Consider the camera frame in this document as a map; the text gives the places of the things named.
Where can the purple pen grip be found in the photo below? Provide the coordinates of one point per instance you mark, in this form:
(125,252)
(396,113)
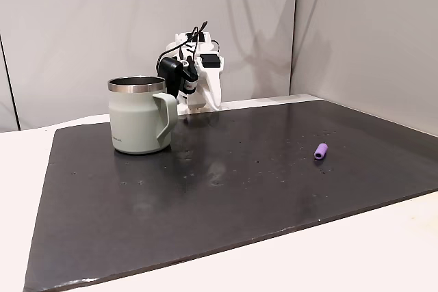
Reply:
(320,152)

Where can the pale green steel mug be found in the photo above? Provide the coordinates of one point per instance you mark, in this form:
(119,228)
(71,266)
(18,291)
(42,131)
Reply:
(137,117)

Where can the black table mat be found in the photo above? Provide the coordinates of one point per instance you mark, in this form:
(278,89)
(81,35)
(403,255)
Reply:
(219,186)

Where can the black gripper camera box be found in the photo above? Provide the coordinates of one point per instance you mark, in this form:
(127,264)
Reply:
(171,71)

